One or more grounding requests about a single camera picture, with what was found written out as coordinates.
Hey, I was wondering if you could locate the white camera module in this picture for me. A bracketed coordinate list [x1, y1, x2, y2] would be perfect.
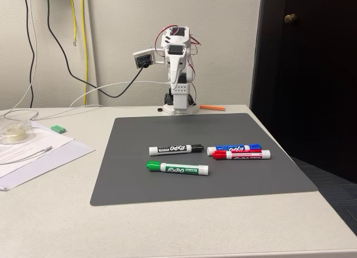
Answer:
[133, 47, 165, 69]

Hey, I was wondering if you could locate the clear tape dispenser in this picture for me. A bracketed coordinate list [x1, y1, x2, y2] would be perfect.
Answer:
[0, 120, 34, 145]

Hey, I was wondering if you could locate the red Expo marker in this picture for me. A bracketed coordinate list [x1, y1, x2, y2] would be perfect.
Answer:
[211, 149, 271, 160]

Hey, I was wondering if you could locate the black Expo marker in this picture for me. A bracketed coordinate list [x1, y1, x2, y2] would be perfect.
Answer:
[148, 143, 205, 157]

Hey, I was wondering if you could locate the pale lavender folder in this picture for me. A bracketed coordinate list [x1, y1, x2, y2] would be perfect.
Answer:
[0, 140, 95, 192]

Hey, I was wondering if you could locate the green Expo marker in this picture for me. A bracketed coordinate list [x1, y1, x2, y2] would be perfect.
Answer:
[146, 160, 209, 177]

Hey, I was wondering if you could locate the thin grey cable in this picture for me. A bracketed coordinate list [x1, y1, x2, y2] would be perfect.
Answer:
[0, 0, 38, 122]

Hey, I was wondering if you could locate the orange flat stick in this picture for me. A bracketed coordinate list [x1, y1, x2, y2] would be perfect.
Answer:
[199, 104, 226, 112]

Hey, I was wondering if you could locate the long yellow cable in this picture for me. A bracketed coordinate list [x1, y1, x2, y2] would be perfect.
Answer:
[80, 0, 88, 106]

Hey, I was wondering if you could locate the thick black camera cable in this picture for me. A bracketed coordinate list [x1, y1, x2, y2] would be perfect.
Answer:
[45, 0, 146, 99]

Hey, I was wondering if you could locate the white paper sheet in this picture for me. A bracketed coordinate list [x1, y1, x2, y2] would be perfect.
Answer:
[0, 121, 76, 178]

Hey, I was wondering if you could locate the blue Expo marker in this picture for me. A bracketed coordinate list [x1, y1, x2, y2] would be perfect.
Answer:
[206, 142, 263, 156]

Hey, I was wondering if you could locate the thin black cable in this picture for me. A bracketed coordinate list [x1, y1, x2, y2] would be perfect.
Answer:
[23, 0, 36, 109]

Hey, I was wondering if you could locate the grey mat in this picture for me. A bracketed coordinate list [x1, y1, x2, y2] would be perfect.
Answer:
[89, 112, 319, 207]

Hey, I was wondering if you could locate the white cable with plug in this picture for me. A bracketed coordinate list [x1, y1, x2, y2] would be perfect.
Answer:
[0, 146, 53, 165]

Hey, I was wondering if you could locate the dark door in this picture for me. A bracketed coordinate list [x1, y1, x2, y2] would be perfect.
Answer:
[249, 0, 357, 184]

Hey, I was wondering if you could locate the short yellow cable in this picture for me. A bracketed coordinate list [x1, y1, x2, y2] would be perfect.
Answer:
[69, 0, 77, 46]

